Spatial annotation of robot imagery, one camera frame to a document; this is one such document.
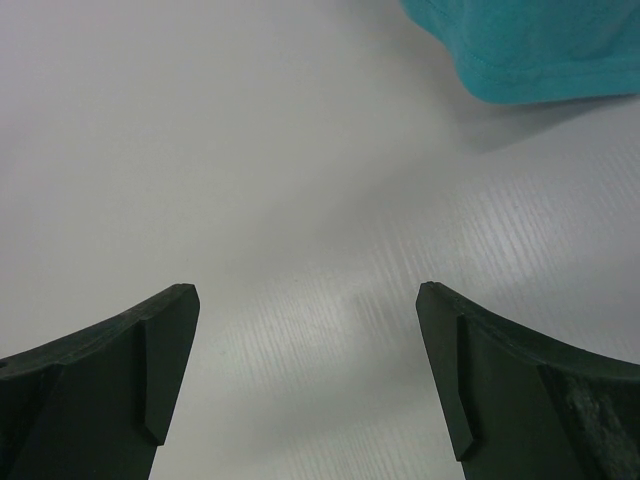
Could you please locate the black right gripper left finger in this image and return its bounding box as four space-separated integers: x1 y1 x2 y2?
1 284 200 479

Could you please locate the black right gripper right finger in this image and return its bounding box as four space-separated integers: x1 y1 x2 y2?
416 282 639 480

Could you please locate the turquoise t-shirt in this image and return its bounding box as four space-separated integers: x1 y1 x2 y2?
402 1 639 105

